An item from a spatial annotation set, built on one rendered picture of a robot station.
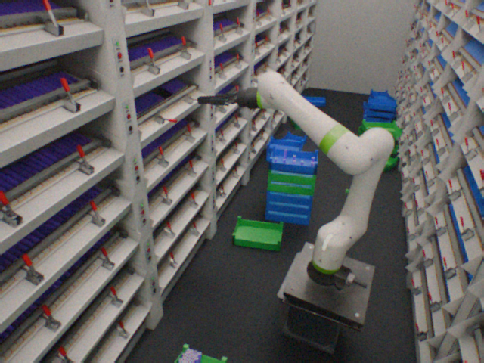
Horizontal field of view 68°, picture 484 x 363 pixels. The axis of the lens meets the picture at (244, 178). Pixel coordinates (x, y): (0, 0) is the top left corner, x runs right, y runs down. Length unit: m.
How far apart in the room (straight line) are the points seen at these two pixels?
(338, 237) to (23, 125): 1.13
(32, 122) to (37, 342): 0.64
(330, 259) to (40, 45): 1.21
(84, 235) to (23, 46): 0.59
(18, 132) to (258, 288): 1.45
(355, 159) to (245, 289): 1.07
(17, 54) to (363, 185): 1.20
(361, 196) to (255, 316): 0.83
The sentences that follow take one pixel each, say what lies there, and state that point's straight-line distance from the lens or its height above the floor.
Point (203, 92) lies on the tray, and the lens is 1.86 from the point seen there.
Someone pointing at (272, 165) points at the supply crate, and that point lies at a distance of 2.27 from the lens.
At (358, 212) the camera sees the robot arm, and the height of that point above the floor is 0.65.
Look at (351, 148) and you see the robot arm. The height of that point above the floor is 0.99.
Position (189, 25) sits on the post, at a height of 1.27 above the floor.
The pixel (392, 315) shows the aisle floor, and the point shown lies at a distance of 2.10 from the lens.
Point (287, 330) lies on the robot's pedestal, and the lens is 1.87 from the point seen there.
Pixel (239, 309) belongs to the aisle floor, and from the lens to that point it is 1.95.
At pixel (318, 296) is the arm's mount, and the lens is 1.60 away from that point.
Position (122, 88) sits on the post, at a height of 1.17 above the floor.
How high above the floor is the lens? 1.52
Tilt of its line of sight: 31 degrees down
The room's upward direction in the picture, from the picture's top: 2 degrees clockwise
